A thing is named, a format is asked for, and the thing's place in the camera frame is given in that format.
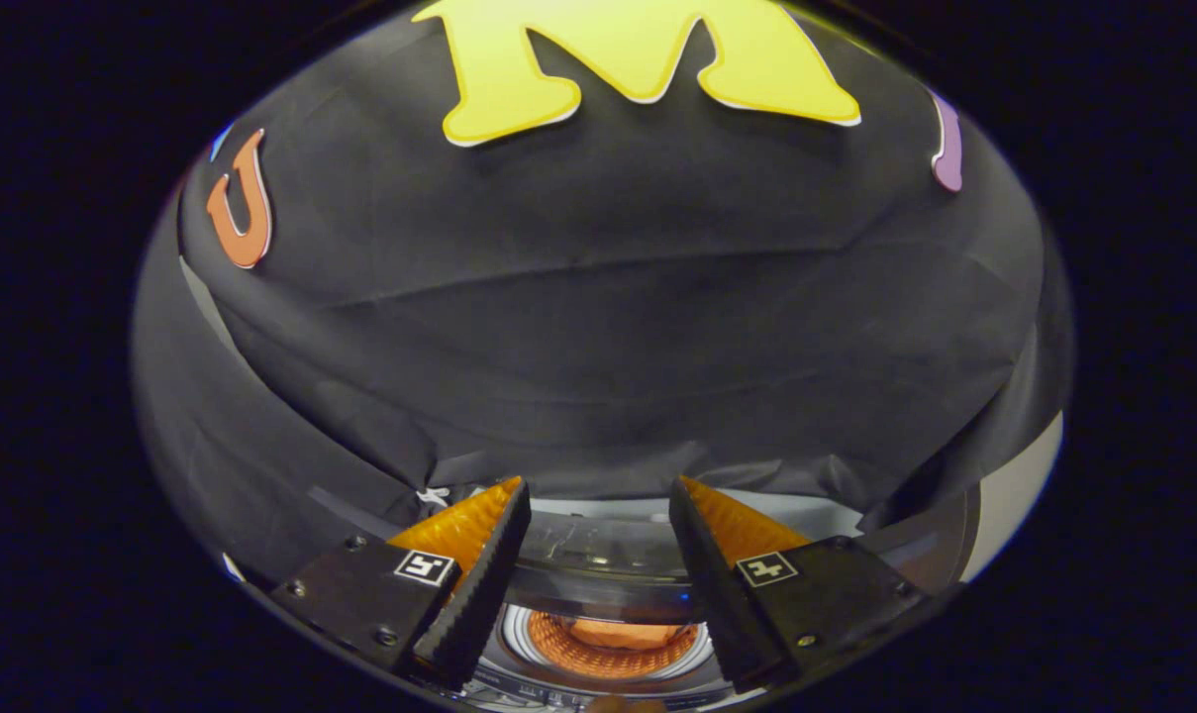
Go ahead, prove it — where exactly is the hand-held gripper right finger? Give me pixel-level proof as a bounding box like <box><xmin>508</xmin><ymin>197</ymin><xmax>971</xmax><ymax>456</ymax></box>
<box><xmin>668</xmin><ymin>475</ymin><xmax>929</xmax><ymax>695</ymax></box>

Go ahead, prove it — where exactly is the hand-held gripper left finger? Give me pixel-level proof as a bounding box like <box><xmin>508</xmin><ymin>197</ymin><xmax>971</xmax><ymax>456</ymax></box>
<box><xmin>268</xmin><ymin>475</ymin><xmax>534</xmax><ymax>693</ymax></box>

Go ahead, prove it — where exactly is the yellow-orange polo shirt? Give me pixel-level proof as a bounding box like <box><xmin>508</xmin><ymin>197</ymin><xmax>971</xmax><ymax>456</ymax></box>
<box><xmin>566</xmin><ymin>618</ymin><xmax>686</xmax><ymax>652</ymax></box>

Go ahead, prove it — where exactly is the dark washing machine lid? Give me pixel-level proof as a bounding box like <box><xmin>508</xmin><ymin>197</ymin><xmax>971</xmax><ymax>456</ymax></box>
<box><xmin>306</xmin><ymin>483</ymin><xmax>983</xmax><ymax>627</ymax></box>

